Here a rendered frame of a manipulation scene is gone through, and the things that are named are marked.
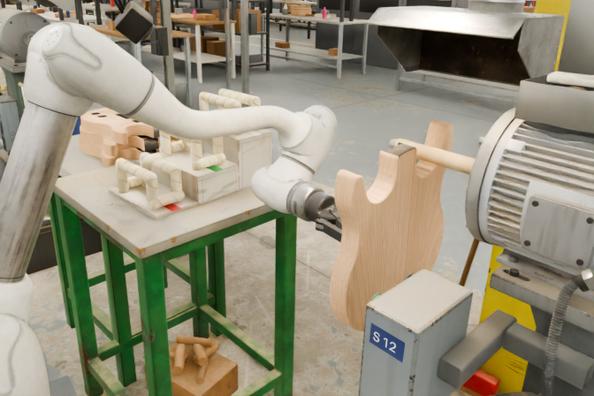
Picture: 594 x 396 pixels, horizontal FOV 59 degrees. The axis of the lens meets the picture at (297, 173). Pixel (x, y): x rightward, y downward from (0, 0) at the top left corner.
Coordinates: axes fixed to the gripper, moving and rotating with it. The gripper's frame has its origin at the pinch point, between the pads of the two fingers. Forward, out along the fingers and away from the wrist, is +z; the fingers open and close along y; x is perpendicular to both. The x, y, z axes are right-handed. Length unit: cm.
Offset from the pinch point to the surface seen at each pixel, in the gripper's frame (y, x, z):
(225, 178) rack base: -5, -8, -64
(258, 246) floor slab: -90, -117, -161
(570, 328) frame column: 5.5, 2.8, 40.5
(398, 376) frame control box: 29.7, -0.1, 25.5
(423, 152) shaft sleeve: -5.8, 19.2, 4.9
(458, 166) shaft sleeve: -5.6, 18.5, 12.8
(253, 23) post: -163, 2, -241
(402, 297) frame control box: 23.2, 8.4, 21.1
